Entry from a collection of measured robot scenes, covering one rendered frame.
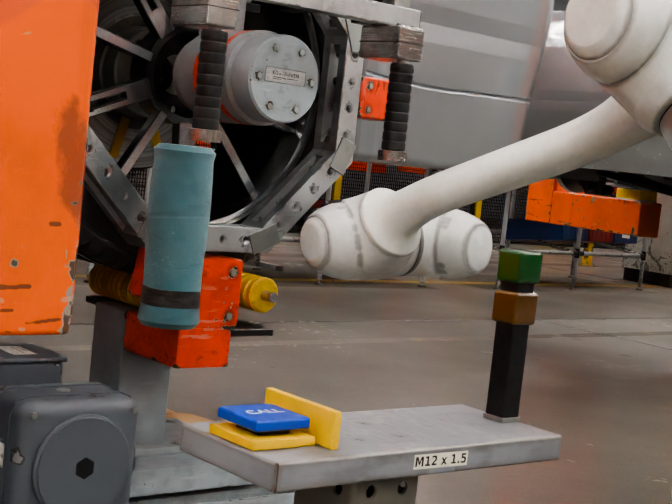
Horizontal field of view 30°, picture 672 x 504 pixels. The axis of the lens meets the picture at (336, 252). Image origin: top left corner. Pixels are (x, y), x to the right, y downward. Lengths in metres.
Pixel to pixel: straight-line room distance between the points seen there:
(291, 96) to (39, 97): 0.56
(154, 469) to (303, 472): 0.81
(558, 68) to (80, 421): 3.15
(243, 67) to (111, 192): 0.26
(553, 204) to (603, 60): 4.83
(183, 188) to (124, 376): 0.44
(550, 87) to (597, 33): 3.19
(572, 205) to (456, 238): 4.31
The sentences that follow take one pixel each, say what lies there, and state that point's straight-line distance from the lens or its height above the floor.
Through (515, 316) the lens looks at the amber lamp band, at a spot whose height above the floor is 0.58.
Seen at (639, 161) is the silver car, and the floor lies 0.83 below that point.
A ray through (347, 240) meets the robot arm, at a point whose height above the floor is 0.64.
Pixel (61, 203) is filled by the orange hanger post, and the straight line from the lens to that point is 1.40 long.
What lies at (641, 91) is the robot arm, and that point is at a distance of 1.35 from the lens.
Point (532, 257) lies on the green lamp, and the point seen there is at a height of 0.65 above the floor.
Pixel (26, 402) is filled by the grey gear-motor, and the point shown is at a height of 0.40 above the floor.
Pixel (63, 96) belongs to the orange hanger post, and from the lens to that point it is 1.39.
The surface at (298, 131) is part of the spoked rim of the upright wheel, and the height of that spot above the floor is 0.78.
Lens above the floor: 0.75
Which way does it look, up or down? 5 degrees down
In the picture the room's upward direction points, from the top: 6 degrees clockwise
